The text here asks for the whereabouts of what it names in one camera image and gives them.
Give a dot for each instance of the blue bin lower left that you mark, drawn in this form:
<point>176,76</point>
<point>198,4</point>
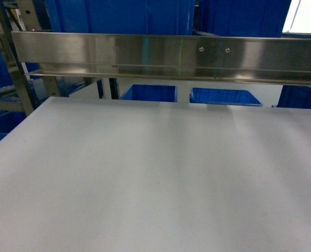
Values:
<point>160,93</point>

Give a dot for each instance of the blue bin lower centre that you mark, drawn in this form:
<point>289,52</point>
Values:
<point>223,97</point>

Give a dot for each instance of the large blue bin upper left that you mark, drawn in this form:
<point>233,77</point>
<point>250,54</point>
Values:
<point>122,17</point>

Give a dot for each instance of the blue bin upper centre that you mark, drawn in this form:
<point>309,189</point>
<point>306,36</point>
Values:
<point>256,18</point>

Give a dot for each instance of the blue bin lower right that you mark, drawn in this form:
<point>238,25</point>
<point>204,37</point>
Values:
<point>295,97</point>

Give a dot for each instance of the stainless steel shelf rail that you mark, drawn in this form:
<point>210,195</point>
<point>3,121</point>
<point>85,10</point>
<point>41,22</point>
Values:
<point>279,61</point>

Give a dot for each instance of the steel shelf upright post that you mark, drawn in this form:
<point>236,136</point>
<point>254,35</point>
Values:
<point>27,102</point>

